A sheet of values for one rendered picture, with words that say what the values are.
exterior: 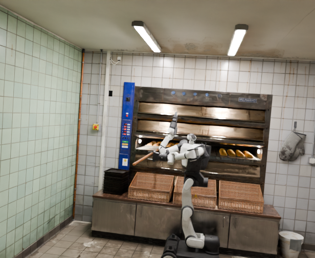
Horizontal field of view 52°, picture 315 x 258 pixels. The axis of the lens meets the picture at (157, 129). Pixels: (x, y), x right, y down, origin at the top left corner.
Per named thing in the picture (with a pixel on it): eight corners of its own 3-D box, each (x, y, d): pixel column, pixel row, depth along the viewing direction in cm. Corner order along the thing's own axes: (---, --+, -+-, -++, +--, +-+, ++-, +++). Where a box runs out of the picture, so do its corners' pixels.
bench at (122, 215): (102, 223, 488) (105, 186, 485) (268, 245, 453) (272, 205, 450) (89, 238, 433) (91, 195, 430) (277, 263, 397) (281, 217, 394)
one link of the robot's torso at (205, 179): (207, 186, 383) (208, 171, 382) (207, 189, 370) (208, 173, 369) (183, 184, 387) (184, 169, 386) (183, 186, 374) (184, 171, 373)
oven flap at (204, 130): (136, 131, 474) (138, 118, 480) (263, 142, 447) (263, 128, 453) (136, 130, 470) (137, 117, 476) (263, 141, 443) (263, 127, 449)
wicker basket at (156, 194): (135, 190, 477) (136, 171, 475) (173, 194, 468) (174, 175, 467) (127, 198, 429) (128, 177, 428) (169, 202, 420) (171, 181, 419)
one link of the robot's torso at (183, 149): (198, 168, 401) (200, 139, 399) (212, 173, 369) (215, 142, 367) (176, 168, 390) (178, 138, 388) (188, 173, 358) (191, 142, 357)
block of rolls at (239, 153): (218, 151, 532) (219, 147, 532) (248, 153, 525) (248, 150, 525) (220, 155, 472) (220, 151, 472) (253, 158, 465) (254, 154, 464)
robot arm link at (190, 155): (177, 163, 337) (192, 160, 324) (175, 153, 337) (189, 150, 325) (183, 160, 345) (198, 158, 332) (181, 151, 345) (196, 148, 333)
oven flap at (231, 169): (134, 167, 477) (136, 153, 482) (259, 179, 450) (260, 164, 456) (133, 166, 473) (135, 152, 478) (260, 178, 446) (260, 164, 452)
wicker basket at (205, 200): (175, 194, 467) (176, 175, 466) (214, 198, 460) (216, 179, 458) (172, 203, 419) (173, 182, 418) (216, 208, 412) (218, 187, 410)
